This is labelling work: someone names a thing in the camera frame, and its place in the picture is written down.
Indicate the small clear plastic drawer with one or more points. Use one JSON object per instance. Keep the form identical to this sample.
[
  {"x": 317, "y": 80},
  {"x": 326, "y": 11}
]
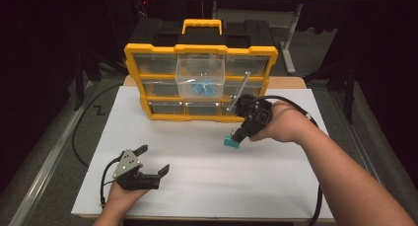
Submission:
[
  {"x": 225, "y": 109},
  {"x": 202, "y": 109},
  {"x": 166, "y": 108}
]

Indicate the person's left hand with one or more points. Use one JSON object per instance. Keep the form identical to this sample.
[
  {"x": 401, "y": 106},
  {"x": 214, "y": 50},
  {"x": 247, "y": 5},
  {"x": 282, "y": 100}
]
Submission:
[{"x": 123, "y": 196}]

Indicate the aluminium floor rail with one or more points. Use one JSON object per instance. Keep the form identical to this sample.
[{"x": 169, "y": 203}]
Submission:
[
  {"x": 348, "y": 120},
  {"x": 49, "y": 160}
]

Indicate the blue binder clip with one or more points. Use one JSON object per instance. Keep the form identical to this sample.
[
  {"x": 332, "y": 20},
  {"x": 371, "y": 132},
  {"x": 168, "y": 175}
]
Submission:
[
  {"x": 209, "y": 89},
  {"x": 197, "y": 88}
]

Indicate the person's right hand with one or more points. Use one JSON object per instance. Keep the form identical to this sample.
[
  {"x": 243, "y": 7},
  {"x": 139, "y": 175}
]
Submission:
[{"x": 284, "y": 124}]

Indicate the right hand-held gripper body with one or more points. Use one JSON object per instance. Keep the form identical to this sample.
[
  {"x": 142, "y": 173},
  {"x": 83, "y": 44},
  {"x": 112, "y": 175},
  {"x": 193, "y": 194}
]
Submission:
[{"x": 258, "y": 115}]

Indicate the yellow black drawer organizer cabinet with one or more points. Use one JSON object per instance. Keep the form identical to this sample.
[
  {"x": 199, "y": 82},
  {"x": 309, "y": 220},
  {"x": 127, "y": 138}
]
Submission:
[{"x": 200, "y": 41}]

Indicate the grey metal stand leg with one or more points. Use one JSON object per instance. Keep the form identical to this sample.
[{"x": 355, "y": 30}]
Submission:
[{"x": 288, "y": 45}]

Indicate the white table cover sheet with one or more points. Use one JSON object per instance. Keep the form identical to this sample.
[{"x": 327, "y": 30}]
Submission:
[{"x": 197, "y": 193}]

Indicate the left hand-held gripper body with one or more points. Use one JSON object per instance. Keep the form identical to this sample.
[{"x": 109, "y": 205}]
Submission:
[{"x": 126, "y": 166}]

